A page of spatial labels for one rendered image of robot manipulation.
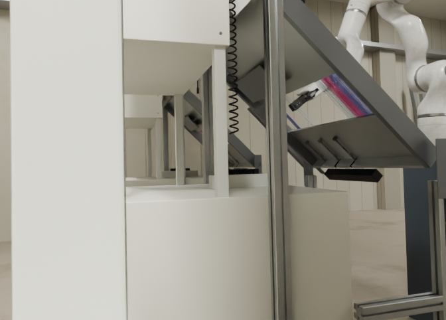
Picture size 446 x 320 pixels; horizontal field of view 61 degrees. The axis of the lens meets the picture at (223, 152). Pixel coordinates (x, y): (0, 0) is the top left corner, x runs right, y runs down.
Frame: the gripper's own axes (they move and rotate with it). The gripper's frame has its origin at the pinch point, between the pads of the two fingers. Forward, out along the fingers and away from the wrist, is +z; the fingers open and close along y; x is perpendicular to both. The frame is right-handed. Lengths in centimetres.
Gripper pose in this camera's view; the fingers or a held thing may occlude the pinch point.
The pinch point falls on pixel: (295, 105)
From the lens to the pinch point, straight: 157.8
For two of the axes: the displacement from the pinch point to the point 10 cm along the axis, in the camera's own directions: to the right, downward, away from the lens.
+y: 2.7, -0.4, -9.6
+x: 6.0, 7.9, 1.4
